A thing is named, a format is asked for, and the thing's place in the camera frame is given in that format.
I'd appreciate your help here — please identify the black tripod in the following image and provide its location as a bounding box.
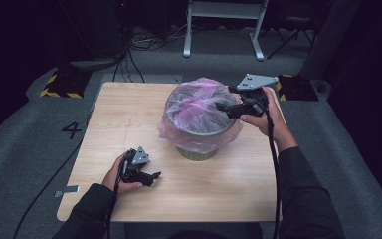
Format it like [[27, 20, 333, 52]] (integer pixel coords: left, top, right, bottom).
[[267, 18, 316, 60]]

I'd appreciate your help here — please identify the right hand-held gripper cable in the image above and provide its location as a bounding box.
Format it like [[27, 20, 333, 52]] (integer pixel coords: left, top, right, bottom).
[[263, 99, 282, 239]]

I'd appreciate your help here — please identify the person's left hand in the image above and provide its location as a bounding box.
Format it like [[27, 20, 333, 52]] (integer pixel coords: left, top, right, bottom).
[[101, 150, 144, 197]]

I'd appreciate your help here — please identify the grey tape strip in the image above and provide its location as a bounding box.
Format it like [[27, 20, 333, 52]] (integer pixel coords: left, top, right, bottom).
[[54, 184, 81, 198]]

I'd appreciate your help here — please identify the long black floor cable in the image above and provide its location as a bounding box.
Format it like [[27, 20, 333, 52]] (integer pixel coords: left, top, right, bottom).
[[12, 109, 94, 239]]

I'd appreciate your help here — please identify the grey curtain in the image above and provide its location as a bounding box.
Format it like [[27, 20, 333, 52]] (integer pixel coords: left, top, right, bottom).
[[299, 0, 362, 81]]

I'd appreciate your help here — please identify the person's right hand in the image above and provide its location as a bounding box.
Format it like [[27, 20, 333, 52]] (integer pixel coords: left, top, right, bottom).
[[239, 87, 298, 153]]

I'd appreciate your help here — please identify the hand-held gripper cable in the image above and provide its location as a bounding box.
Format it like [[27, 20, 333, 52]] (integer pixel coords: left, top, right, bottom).
[[103, 158, 128, 239], [263, 99, 282, 239]]

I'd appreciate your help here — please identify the green plastic bin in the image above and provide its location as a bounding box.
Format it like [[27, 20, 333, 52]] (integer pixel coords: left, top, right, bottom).
[[165, 83, 238, 162]]

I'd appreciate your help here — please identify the left hand-held gripper cable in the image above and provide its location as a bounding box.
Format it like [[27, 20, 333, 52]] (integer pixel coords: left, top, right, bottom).
[[103, 158, 128, 239]]

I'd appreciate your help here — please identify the bundle of black cables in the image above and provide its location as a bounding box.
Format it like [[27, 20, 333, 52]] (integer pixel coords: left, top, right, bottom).
[[112, 19, 187, 84]]

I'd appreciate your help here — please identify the grey stand base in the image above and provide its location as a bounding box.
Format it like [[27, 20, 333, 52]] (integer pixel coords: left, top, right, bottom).
[[69, 56, 123, 71]]

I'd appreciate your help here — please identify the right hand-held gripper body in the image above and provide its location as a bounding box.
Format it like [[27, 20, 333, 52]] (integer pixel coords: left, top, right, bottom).
[[228, 73, 280, 118]]

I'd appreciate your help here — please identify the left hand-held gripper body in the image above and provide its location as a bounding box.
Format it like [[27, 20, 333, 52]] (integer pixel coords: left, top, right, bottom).
[[120, 146, 152, 183]]

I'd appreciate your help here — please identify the white metal stand frame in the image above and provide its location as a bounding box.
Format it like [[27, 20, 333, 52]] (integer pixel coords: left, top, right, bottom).
[[182, 0, 270, 62]]

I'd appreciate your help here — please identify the pink plastic bag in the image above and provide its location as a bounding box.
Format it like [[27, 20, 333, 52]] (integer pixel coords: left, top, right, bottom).
[[157, 77, 244, 154]]

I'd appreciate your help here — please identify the black yellow striped floor plate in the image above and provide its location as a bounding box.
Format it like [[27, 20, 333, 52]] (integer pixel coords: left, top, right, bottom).
[[39, 69, 93, 99], [276, 74, 320, 103]]

